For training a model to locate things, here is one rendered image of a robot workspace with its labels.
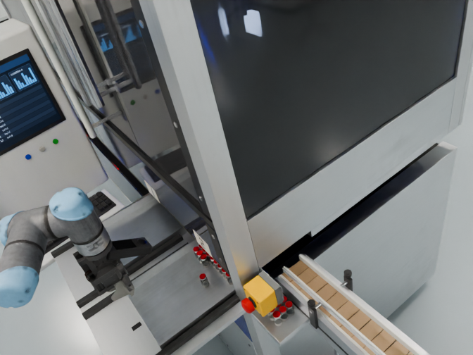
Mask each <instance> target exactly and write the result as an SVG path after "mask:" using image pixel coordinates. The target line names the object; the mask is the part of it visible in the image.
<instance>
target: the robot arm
mask: <svg viewBox="0 0 473 355"><path fill-rule="evenodd" d="M65 236H68V237H69V238H70V240H71V242H72V243H73V244H74V246H75V248H76V249H77V251H76V252H75V253H74V254H73V256H74V257H75V259H76V260H77V262H78V263H79V265H80V267H81V268H82V269H83V271H84V272H85V274H84V275H85V277H86V279H87V280H88V281H89V282H90V283H91V285H92V286H93V287H94V289H95V290H96V292H98V294H99V296H101V295H102V294H104V293H106V292H112V291H114V290H116V291H115V292H114V294H113V295H112V297H111V299H112V300H113V301H116V300H118V299H120V298H122V297H125V296H127V295H128V294H130V295H131V297H132V296H133V295H134V285H133V284H132V282H131V280H130V279H129V277H128V275H127V274H128V272H127V270H126V269H125V267H124V266H123V264H122V262H121V261H120V259H123V258H128V257H133V256H142V255H147V254H150V253H151V250H152V246H151V244H150V243H149V242H148V241H147V240H146V238H145V237H140V238H134V239H123V240H117V241H111V239H110V236H109V234H108V232H107V231H106V229H105V227H104V226H103V223H102V222H101V220H100V218H99V216H98V215H97V213H96V211H95V209H94V206H93V204H92V202H91V201H90V200H89V199H88V198H87V196H86V194H85V193H84V192H83V191H82V190H81V189H80V188H77V187H68V188H65V189H63V190H62V191H61V192H57V193H56V194H54V195H53V196H52V198H51V200H50V202H49V205H48V206H43V207H39V208H34V209H30V210H27V211H19V212H17V213H15V214H12V215H9V216H6V217H4V218H2V219H1V221H0V241H1V243H2V244H3V245H4V246H5V247H4V250H3V253H2V255H1V258H0V307H4V308H9V307H13V308H19V307H21V306H24V305H26V304H27V303H29V302H30V301H31V299H32V298H33V295H34V293H35V290H36V287H37V285H38V282H39V273H40V270H41V267H42V261H43V259H44V254H45V251H46V246H47V242H48V241H51V240H54V239H59V238H62V237H65Z"/></svg>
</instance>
